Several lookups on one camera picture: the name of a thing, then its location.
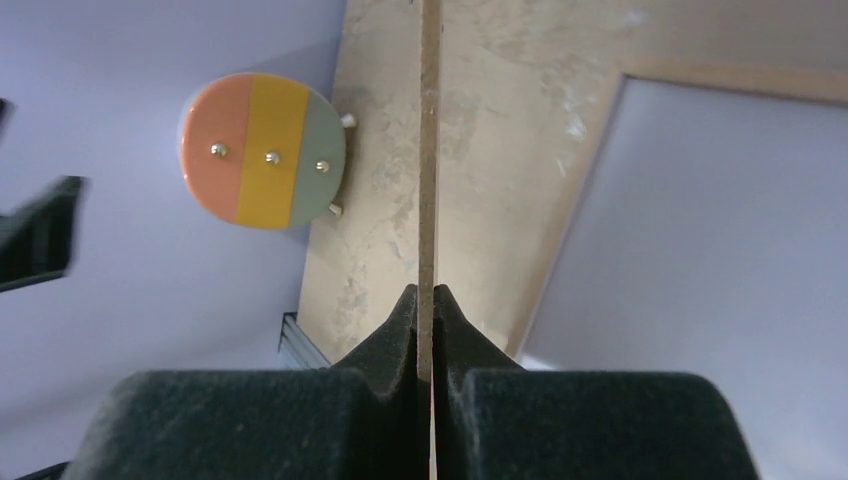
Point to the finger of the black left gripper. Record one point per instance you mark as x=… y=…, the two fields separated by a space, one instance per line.
x=37 y=238

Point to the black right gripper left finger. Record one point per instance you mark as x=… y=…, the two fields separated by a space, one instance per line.
x=357 y=419

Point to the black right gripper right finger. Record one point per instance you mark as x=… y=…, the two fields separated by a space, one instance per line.
x=497 y=420

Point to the wooden picture frame with glass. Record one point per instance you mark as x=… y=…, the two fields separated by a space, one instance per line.
x=815 y=85

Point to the printed photo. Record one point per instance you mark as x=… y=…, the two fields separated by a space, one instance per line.
x=711 y=238

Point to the brown hardboard backing board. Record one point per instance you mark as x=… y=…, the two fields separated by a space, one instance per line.
x=431 y=31

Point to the white cylinder with orange lid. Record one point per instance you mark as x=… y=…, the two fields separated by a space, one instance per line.
x=263 y=151

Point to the aluminium extrusion rail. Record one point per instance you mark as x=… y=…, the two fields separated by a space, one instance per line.
x=295 y=350

